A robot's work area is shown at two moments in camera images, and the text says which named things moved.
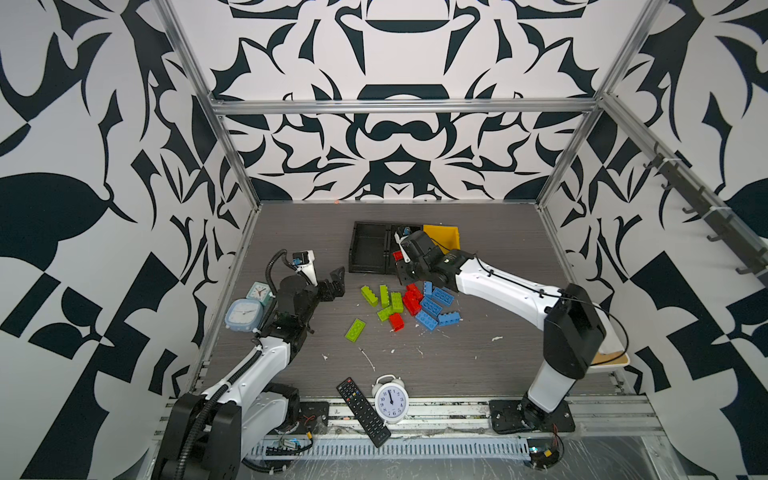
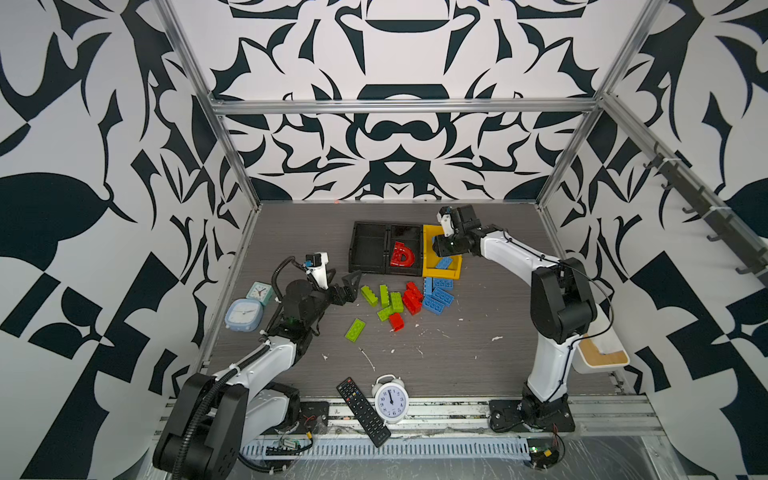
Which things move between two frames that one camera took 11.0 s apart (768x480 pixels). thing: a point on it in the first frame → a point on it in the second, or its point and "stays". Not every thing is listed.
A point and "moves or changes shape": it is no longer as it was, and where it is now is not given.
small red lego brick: x=397 y=322 stays
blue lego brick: x=426 y=320 moves or changes shape
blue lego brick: x=431 y=306 stays
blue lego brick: x=443 y=296 stays
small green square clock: x=259 y=291 stays
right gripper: x=402 y=272 → x=440 y=246
